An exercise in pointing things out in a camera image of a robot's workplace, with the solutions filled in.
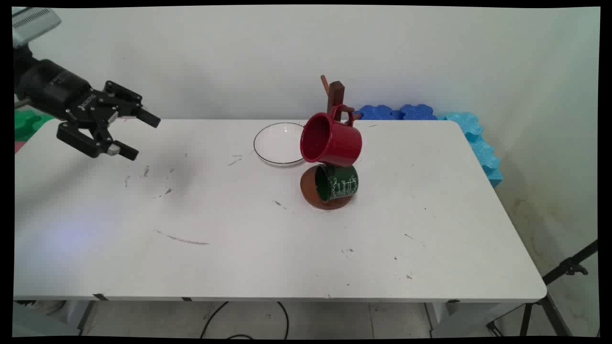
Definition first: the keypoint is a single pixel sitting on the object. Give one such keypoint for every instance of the green foam mat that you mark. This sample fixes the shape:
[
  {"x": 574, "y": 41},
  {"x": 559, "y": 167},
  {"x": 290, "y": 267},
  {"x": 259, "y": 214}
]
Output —
[{"x": 31, "y": 124}]

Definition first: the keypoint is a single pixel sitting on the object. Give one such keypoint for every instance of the dark blue foam mat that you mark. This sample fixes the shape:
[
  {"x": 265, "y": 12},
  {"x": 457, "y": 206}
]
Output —
[
  {"x": 418, "y": 112},
  {"x": 380, "y": 112}
]

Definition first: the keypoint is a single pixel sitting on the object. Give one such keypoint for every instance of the brown wooden mug tree stand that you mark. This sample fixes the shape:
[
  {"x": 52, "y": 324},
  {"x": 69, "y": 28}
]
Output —
[{"x": 336, "y": 93}]

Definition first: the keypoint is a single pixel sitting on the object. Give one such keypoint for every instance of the white plate with black rim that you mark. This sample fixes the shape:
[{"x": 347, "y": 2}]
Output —
[{"x": 277, "y": 143}]

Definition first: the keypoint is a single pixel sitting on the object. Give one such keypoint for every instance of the pink foam mat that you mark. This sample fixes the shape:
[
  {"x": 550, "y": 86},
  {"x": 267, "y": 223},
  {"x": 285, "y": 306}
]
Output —
[{"x": 18, "y": 146}]

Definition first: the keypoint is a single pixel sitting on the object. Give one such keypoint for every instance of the red ceramic mug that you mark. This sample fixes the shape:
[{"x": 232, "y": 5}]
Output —
[{"x": 339, "y": 143}]

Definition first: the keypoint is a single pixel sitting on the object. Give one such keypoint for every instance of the green mug with white print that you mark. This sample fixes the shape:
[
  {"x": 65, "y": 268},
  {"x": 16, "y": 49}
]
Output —
[{"x": 342, "y": 184}]

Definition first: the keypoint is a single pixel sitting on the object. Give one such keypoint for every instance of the grey metal table leg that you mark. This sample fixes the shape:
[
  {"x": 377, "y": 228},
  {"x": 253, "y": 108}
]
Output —
[{"x": 86, "y": 317}]

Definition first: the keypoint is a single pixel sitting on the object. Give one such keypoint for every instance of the black tripod stand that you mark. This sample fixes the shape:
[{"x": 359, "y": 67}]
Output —
[{"x": 569, "y": 265}]

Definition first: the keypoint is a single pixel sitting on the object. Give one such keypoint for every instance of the light blue foam mat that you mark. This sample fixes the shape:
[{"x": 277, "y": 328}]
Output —
[{"x": 480, "y": 148}]

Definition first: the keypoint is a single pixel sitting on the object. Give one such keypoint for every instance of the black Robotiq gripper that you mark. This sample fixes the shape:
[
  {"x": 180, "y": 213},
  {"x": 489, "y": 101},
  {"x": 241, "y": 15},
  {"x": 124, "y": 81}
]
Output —
[{"x": 57, "y": 88}]

